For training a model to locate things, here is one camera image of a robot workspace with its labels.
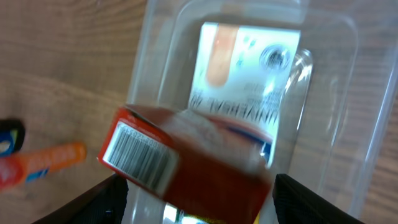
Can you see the white blue Hansaplast box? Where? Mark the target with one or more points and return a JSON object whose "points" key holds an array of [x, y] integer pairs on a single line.
{"points": [[240, 77]]}

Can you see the red orange small box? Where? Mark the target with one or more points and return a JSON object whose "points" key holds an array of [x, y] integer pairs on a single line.
{"points": [[206, 166]]}

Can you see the orange tube white cap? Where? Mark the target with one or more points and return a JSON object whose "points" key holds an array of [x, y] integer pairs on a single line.
{"points": [[21, 168]]}

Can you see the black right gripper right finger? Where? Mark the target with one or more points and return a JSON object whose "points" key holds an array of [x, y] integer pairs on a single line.
{"points": [[296, 204]]}

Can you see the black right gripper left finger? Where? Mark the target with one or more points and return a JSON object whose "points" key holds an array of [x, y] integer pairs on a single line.
{"points": [[104, 203]]}

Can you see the blue yellow VapoDrops box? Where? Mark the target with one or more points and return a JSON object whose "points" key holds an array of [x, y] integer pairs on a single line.
{"points": [[190, 219]]}

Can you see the clear plastic container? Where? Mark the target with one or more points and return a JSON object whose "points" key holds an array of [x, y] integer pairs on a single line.
{"points": [[336, 107]]}

